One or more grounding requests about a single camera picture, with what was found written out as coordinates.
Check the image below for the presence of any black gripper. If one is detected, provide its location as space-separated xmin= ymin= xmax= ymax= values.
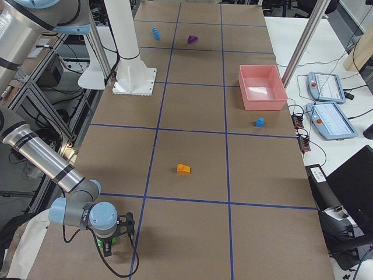
xmin=102 ymin=212 xmax=135 ymax=257

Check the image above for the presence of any green two-stud block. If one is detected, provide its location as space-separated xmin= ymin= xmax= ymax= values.
xmin=97 ymin=237 xmax=117 ymax=248

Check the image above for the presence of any orange sloped block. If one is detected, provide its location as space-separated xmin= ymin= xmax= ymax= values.
xmin=177 ymin=163 xmax=192 ymax=174

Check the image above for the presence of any long blue four-stud block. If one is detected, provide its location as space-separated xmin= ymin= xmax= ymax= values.
xmin=152 ymin=27 xmax=160 ymax=40

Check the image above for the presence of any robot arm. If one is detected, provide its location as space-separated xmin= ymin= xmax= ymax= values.
xmin=1 ymin=1 xmax=90 ymax=92
xmin=1 ymin=106 xmax=135 ymax=257

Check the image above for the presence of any pink plastic box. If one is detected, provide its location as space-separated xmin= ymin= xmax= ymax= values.
xmin=238 ymin=65 xmax=288 ymax=111

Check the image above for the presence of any small blue single-stud block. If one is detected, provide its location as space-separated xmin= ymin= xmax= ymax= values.
xmin=255 ymin=117 xmax=265 ymax=128

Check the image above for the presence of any orange black usb hub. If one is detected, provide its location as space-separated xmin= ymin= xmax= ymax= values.
xmin=291 ymin=114 xmax=304 ymax=129
xmin=297 ymin=135 xmax=311 ymax=153

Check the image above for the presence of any purple sloped block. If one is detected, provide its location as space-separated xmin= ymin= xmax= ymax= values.
xmin=187 ymin=35 xmax=198 ymax=44

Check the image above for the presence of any black laptop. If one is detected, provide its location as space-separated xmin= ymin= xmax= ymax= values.
xmin=326 ymin=145 xmax=372 ymax=233

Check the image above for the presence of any lower blue teach pendant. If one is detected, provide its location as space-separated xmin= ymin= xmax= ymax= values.
xmin=306 ymin=101 xmax=358 ymax=140

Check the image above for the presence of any blue teach pendant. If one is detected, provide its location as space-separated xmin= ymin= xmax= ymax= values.
xmin=307 ymin=72 xmax=346 ymax=104
xmin=306 ymin=101 xmax=358 ymax=140

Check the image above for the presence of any upper blue teach pendant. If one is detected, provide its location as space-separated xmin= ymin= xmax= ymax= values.
xmin=307 ymin=72 xmax=346 ymax=104

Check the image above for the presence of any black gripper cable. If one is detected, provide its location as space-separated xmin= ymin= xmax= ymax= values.
xmin=62 ymin=224 xmax=139 ymax=278

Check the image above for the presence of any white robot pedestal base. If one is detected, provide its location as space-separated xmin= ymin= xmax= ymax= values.
xmin=104 ymin=0 xmax=157 ymax=96

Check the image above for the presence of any aluminium frame post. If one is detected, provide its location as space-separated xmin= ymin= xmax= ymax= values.
xmin=281 ymin=0 xmax=331 ymax=89

